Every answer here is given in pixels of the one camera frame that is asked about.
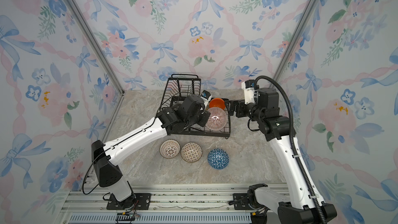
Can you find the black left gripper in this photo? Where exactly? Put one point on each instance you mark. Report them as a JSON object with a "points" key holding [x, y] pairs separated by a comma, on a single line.
{"points": [[205, 116]]}

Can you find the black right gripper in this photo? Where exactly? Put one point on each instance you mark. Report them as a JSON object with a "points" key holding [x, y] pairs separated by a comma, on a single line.
{"points": [[241, 105]]}

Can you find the pink ribbed glass bowl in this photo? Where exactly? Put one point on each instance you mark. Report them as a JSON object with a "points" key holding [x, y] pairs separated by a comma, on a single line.
{"points": [[218, 119]]}

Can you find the orange plastic bowl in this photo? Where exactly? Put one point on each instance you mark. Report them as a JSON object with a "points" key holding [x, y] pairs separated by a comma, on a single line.
{"points": [[217, 102]]}

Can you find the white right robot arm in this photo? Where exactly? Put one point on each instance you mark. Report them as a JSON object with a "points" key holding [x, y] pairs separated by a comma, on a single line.
{"points": [[305, 204]]}

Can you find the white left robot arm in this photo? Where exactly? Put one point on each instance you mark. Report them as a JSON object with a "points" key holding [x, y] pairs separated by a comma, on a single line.
{"points": [[106, 157]]}

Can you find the white dotted pattern bowl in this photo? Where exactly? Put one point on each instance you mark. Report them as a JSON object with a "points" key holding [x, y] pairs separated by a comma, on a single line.
{"points": [[191, 152]]}

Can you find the blue triangle pattern bowl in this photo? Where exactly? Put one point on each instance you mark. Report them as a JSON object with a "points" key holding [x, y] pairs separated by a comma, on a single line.
{"points": [[218, 159]]}

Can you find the white brown lattice bowl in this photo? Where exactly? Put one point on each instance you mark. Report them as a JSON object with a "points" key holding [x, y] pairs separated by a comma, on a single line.
{"points": [[170, 149]]}

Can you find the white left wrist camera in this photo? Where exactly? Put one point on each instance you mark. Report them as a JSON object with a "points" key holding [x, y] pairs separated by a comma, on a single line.
{"points": [[206, 97]]}

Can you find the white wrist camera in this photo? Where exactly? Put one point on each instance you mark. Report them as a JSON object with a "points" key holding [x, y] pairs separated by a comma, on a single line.
{"points": [[250, 91], [206, 97]]}

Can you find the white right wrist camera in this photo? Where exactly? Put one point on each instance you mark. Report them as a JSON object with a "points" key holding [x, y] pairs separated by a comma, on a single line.
{"points": [[250, 91]]}

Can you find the black wire dish rack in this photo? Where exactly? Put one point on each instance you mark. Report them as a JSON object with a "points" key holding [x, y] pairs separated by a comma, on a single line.
{"points": [[185, 110]]}

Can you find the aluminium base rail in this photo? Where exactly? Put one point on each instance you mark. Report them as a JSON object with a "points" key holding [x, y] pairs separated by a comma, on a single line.
{"points": [[169, 204]]}

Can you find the aluminium right corner post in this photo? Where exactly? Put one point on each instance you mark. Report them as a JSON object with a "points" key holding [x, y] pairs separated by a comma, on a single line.
{"points": [[296, 36]]}

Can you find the aluminium corner post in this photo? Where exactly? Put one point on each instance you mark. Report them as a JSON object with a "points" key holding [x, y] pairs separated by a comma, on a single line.
{"points": [[89, 35], [296, 36]]}

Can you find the aluminium left corner post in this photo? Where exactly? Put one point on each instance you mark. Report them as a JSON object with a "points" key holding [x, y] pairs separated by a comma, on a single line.
{"points": [[89, 35]]}

